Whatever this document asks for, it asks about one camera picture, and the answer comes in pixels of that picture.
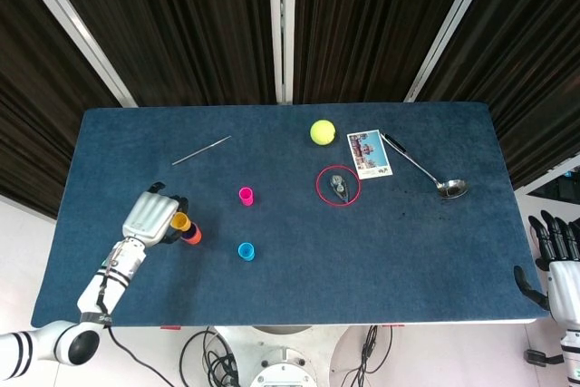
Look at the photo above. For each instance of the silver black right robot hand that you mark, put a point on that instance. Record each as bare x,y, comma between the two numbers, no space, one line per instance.
564,287

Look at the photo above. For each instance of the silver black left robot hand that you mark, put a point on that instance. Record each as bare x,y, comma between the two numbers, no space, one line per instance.
147,217

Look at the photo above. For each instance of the yellow plastic cup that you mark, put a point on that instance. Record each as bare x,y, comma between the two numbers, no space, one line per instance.
181,221

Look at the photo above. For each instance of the purple plastic cup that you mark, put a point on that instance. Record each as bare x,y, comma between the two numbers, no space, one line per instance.
187,234

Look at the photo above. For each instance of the pink plastic cup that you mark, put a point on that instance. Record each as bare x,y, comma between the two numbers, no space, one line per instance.
246,196

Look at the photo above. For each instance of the cyan plastic cup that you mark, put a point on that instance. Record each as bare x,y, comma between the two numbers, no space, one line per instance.
246,251

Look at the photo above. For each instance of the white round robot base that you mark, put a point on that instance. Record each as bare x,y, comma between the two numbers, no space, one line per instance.
281,375

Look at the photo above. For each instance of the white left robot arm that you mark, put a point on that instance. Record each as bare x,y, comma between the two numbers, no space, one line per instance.
93,296

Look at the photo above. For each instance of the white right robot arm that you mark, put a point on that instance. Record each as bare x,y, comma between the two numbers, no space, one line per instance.
572,360

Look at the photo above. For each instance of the orange plastic cup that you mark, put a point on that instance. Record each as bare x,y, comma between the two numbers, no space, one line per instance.
196,237

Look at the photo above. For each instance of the black stand foot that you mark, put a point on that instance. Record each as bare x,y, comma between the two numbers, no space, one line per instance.
539,356

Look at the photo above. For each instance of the thin metal rod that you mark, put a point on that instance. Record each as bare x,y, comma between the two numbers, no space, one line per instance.
201,150

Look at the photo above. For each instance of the red tape mark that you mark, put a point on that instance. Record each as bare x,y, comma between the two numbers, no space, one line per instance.
171,327
393,326

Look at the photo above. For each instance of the dark brown curtain panel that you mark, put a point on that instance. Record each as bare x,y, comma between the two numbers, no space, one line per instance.
534,65
371,24
181,29
31,110

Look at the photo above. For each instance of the blue velvet table cloth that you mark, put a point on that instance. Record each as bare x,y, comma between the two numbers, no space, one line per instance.
317,269

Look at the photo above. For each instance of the clear correction tape dispenser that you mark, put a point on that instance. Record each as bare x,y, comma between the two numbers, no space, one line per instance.
337,185

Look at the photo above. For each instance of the yellow-green tennis ball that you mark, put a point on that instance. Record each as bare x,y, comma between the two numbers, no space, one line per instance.
322,132

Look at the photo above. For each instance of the picture postcard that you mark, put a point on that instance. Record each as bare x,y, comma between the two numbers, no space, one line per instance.
369,153

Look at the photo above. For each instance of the white frame post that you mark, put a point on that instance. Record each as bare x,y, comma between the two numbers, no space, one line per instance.
72,29
544,180
282,29
448,29

